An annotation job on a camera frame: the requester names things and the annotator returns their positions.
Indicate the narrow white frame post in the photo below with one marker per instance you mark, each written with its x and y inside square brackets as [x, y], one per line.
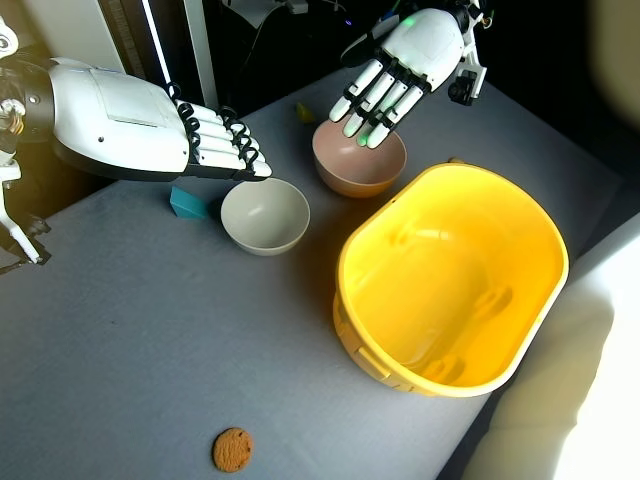
[200, 50]

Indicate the small yellow block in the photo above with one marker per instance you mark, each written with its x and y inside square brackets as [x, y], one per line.
[305, 114]

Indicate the white LED strip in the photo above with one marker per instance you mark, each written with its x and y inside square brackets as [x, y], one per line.
[156, 45]

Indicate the blurred white robot shell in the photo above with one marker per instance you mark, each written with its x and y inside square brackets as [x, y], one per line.
[575, 375]

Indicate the white sheet in background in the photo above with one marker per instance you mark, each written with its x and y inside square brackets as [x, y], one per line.
[250, 12]

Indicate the yellow plastic tub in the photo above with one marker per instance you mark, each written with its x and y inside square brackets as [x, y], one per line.
[450, 280]

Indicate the grey table cloth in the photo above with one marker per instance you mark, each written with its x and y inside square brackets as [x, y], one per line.
[150, 325]

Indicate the wide white column panel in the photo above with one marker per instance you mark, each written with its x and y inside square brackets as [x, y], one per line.
[80, 30]

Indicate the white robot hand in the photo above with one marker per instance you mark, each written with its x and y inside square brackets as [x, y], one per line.
[125, 125]
[425, 45]

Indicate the large pink bowl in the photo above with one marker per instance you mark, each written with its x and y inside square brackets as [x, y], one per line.
[360, 170]

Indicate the brown chocolate chip cookie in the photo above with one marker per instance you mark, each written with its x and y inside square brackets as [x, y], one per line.
[232, 450]

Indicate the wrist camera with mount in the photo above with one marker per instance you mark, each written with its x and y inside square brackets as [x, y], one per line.
[467, 87]
[22, 240]

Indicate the blue triangular block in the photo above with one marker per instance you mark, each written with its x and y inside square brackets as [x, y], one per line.
[187, 205]

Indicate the small white bowl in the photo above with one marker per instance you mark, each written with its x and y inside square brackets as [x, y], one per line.
[265, 220]

